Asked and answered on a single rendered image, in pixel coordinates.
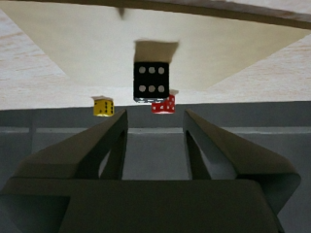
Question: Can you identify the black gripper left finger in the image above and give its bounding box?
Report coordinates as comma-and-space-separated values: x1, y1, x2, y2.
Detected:
11, 109, 128, 180

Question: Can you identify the red die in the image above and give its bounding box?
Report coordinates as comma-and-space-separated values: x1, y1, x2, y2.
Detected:
152, 95, 175, 114

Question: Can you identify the yellow die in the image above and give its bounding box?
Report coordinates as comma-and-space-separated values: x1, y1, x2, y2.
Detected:
93, 99, 114, 117

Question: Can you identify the black die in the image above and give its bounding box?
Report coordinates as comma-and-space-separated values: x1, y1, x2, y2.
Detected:
133, 62, 169, 103

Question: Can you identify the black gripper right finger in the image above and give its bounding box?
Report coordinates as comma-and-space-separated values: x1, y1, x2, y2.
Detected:
183, 109, 301, 216

